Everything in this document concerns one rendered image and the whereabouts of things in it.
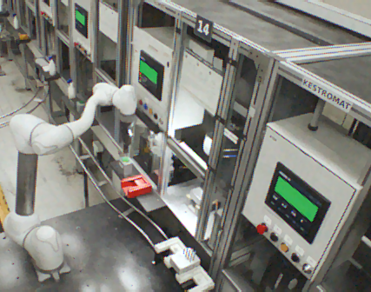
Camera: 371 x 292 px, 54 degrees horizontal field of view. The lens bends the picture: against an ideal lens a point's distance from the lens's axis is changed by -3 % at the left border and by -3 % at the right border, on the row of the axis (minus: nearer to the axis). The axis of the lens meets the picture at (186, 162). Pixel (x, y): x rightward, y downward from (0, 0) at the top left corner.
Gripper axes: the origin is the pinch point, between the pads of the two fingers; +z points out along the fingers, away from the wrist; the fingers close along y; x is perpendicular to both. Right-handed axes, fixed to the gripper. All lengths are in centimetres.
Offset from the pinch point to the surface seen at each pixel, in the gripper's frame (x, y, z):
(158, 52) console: -9, -14, -66
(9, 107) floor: 23, 293, 112
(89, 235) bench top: 33, -20, 44
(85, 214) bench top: 28, -1, 44
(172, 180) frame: -24.6, -19.7, 19.3
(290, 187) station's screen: -7, -115, -53
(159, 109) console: -9.5, -19.6, -35.1
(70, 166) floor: -7, 140, 112
